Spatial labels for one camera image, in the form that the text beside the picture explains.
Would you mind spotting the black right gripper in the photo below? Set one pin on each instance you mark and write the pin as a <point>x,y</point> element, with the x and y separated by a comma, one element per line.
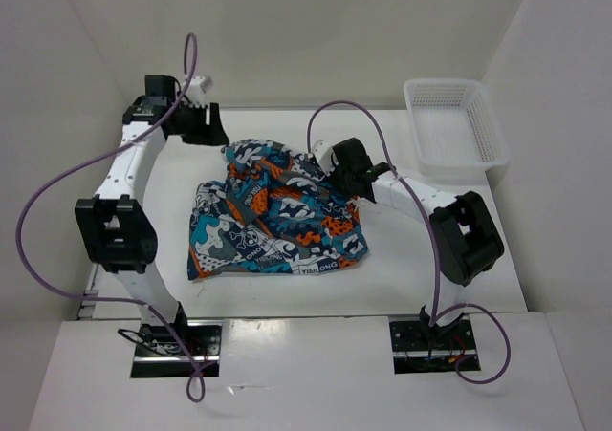
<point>332,176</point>

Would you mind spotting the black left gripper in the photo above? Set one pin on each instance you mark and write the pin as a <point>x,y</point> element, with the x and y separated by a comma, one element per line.
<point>213,136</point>

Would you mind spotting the colourful patterned shorts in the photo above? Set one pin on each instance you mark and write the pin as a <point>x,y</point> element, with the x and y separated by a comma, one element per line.
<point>274,213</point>

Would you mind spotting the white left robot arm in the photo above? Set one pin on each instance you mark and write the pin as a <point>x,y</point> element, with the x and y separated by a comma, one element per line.
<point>161,311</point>

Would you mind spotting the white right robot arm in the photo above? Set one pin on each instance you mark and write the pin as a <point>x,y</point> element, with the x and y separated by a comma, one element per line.
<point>465,239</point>

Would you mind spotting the white plastic basket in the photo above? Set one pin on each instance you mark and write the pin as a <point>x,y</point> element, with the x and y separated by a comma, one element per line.
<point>454,128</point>

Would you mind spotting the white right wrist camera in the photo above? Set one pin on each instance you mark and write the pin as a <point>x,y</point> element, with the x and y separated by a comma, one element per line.
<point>322,153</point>

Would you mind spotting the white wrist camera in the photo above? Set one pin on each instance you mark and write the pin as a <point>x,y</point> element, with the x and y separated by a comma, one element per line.
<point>196,90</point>
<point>322,153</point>

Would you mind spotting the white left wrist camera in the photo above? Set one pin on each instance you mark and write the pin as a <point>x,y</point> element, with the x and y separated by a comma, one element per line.
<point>196,90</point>

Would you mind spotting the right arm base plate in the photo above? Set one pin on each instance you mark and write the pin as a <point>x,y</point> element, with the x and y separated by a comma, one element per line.
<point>414,351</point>

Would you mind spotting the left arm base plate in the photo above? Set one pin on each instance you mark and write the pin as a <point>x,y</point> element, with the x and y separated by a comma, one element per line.
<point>160,356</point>

